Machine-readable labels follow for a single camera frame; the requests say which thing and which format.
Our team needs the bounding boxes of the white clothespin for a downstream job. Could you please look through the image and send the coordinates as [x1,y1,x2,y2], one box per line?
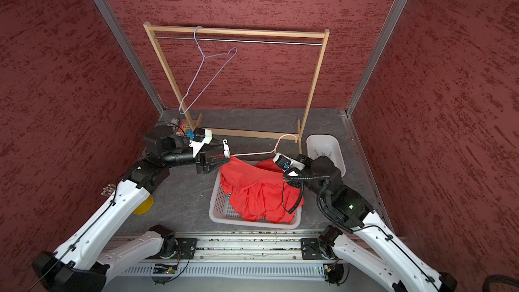
[222,139,231,158]

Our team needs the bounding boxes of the pink wire hanger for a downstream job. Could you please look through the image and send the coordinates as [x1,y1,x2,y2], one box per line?
[230,134,299,159]

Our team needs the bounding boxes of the light blue wire hanger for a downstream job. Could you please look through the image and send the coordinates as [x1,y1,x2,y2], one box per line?
[178,26,238,116]

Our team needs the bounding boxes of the red tank top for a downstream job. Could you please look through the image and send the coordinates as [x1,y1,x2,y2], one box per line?
[219,157,305,224]

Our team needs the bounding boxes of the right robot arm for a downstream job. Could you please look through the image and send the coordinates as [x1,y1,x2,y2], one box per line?
[274,154,458,291]

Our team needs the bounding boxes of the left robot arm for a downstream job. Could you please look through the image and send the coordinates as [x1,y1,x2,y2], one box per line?
[32,125,230,291]

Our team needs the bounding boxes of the colourful marker box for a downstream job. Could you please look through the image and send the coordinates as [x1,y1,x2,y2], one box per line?
[176,123,191,136]

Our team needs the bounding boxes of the white perforated laundry basket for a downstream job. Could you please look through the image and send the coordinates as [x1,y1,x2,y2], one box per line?
[209,173,301,230]

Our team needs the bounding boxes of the yellow pencil cup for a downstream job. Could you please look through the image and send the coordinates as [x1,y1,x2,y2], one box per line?
[132,195,154,215]

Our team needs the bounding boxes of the white plastic tub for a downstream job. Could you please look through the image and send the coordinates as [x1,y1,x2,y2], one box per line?
[306,135,346,177]

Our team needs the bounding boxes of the wooden clothes rack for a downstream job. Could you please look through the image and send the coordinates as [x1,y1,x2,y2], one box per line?
[143,22,331,153]

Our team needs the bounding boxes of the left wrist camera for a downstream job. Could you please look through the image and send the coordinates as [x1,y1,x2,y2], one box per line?
[187,128,213,157]

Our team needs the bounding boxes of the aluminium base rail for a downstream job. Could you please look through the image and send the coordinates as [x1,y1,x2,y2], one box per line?
[119,229,337,284]

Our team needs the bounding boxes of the aluminium corner post left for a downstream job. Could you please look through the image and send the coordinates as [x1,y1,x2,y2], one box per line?
[93,0,166,115]

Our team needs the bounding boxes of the aluminium corner post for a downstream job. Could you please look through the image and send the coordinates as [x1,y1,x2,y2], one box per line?
[345,0,408,118]
[93,0,166,115]

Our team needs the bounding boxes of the aluminium corner post right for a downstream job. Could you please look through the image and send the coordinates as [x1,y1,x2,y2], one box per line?
[345,0,408,118]

